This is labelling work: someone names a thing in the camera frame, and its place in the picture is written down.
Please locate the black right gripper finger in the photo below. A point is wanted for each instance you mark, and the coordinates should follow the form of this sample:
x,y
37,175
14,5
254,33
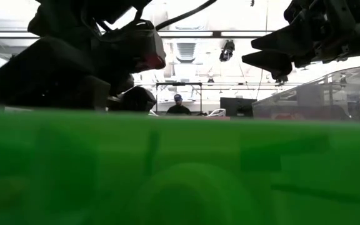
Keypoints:
x,y
286,40
270,64

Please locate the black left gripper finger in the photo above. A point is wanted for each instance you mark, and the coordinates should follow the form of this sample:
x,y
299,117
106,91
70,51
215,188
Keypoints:
x,y
127,50
136,100

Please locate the red toy brick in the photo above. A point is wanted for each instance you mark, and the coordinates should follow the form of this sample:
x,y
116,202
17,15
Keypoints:
x,y
155,62

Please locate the large green toy brick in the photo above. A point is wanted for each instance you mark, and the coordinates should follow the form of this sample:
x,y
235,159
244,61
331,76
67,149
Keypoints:
x,y
180,172

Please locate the black ceiling spotlight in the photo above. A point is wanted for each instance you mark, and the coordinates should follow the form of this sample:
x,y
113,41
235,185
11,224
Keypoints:
x,y
280,80

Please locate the person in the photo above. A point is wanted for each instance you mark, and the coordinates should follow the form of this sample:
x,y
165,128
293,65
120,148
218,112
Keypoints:
x,y
179,108

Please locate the black monitor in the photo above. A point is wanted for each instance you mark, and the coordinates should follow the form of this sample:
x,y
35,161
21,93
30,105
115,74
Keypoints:
x,y
237,107

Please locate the clear grey plastic bin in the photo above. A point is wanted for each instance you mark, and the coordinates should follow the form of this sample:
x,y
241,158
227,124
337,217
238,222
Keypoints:
x,y
323,97

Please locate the black hanging camera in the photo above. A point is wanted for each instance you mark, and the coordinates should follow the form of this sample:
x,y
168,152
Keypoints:
x,y
227,50

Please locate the white ceiling air duct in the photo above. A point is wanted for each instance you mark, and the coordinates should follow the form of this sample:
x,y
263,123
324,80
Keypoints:
x,y
186,51

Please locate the background black table frame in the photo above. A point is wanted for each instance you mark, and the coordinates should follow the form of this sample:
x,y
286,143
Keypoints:
x,y
201,93

